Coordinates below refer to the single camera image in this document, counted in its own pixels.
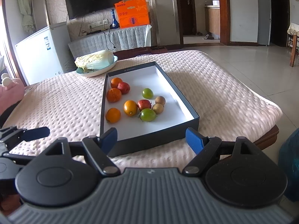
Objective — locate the dark wooden door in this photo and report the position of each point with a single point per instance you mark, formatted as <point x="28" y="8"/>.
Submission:
<point x="188" y="7"/>

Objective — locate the white wall outlets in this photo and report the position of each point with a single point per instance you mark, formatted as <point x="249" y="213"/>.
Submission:
<point x="98" y="23"/>

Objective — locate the cabinet with pale cloth cover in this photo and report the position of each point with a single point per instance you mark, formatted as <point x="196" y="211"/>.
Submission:
<point x="93" y="44"/>

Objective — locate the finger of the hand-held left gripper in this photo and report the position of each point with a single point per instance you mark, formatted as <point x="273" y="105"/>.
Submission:
<point x="21" y="159"/>
<point x="37" y="133"/>

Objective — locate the orange mandarin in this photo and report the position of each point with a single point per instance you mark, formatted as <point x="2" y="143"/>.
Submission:
<point x="114" y="95"/>
<point x="116" y="82"/>

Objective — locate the dark box with white inside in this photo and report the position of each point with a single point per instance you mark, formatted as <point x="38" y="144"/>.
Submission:
<point x="172" y="112"/>

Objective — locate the green grape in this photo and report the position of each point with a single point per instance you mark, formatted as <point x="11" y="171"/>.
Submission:
<point x="147" y="115"/>
<point x="147" y="93"/>

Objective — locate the blue plastic bag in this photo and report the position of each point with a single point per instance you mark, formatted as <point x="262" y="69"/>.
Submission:
<point x="290" y="163"/>

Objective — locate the pale curtain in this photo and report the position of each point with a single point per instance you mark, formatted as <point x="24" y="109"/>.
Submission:
<point x="25" y="7"/>

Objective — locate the napa cabbage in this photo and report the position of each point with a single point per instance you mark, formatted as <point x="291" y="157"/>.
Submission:
<point x="93" y="61"/>

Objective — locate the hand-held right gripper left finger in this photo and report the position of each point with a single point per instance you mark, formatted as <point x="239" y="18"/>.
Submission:
<point x="109" y="140"/>

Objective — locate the white container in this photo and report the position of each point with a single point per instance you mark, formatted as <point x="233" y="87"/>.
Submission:
<point x="216" y="2"/>

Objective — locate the orange tomato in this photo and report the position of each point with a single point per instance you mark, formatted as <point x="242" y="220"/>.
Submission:
<point x="113" y="115"/>
<point x="130" y="107"/>

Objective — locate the blue glass bottle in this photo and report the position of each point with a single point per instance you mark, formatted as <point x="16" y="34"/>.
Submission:
<point x="113" y="24"/>

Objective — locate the red tomato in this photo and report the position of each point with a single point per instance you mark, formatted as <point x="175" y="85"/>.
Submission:
<point x="144" y="105"/>
<point x="123" y="88"/>

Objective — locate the white chest freezer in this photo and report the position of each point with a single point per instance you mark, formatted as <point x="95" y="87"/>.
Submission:
<point x="39" y="56"/>

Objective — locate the grey slippers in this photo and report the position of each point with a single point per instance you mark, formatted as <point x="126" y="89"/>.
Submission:
<point x="208" y="37"/>

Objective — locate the black set-top box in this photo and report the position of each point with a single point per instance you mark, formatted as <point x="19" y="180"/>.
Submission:
<point x="93" y="32"/>

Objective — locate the wooden kitchen counter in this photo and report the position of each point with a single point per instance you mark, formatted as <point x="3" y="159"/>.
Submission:
<point x="212" y="21"/>

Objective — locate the brown longan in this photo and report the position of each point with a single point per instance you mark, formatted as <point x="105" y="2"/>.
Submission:
<point x="160" y="100"/>
<point x="158" y="108"/>

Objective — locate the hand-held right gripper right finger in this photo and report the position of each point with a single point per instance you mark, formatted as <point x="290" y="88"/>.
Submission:
<point x="197" y="140"/>

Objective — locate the dark cloth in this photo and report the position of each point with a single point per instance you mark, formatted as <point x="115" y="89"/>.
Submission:
<point x="7" y="115"/>

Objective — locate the orange gift box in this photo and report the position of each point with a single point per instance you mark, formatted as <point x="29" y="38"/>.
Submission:
<point x="133" y="14"/>

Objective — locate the silver refrigerator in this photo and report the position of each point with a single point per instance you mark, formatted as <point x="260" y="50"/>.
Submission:
<point x="264" y="14"/>

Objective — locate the wooden stool with lace cloth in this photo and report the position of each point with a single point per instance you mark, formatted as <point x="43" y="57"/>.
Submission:
<point x="293" y="29"/>

